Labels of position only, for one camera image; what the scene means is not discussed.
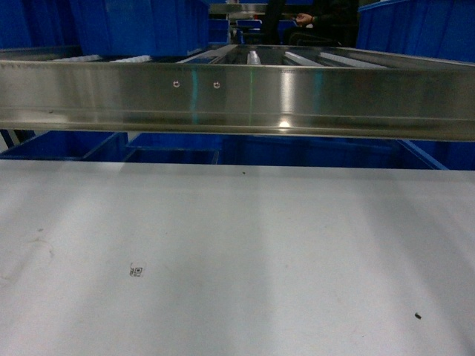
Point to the stainless steel shelf rack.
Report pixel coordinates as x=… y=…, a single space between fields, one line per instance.
x=241 y=89

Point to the blue bin lower right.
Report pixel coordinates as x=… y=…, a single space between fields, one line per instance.
x=299 y=151

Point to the blue bin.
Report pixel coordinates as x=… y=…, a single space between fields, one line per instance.
x=434 y=29
x=135 y=28
x=299 y=151
x=83 y=146
x=175 y=148

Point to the blue bin lower middle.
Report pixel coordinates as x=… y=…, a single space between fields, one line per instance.
x=175 y=148

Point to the QR code sticker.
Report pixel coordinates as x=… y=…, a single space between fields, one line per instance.
x=137 y=269

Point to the seated person in black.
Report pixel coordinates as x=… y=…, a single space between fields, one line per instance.
x=323 y=23

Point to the blue bin lower left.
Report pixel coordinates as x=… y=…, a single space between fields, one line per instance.
x=83 y=146

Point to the blue bin upper left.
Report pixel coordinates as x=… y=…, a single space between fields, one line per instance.
x=135 y=28

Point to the blue bin upper right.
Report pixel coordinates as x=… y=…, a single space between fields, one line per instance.
x=434 y=29

